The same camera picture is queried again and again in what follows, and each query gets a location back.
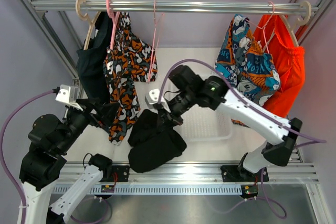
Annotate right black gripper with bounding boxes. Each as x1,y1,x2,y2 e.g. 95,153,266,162
156,89,196,132

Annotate dark navy sport shorts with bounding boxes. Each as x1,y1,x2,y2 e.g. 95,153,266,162
77,12,113,104

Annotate orange black camouflage shorts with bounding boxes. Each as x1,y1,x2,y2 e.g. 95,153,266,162
103,12,158,145

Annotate thin pink wire hanger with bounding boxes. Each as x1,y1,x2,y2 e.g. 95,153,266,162
147,0,165,83

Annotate beige wooden hanger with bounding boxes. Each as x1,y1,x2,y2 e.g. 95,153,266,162
75,0,101,50
280,1,312,47

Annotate thick pink plastic hanger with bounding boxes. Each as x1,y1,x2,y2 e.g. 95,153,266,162
106,0,120,51

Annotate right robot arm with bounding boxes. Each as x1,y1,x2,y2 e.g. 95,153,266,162
146,65,302,180

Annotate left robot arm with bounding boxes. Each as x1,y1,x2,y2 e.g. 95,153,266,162
19,99,119,223

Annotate blue orange patterned shorts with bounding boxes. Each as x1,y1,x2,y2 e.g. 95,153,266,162
215,14,281,107

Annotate thin pink hanger right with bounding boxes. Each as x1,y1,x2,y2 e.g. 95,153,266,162
246,1,275,54

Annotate bright orange shorts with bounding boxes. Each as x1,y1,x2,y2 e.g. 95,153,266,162
254,15,305,118

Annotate white perforated plastic basket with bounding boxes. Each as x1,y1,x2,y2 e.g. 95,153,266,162
167,77,233,142

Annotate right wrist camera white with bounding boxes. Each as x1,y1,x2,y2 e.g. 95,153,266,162
145,89,171,113

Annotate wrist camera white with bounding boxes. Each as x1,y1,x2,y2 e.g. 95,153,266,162
55,84,83,111
145,89,171,113

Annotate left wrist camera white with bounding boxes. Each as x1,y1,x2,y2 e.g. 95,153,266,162
55,84,83,111

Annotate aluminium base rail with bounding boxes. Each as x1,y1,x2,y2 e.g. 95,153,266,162
53,162,319,196

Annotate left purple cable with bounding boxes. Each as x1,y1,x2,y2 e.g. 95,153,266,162
1,89,57,222

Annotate aluminium hanging rail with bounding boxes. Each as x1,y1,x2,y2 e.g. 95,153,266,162
31,0,318,16

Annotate left aluminium frame post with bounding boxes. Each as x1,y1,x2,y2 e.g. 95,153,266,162
20,0,78,79

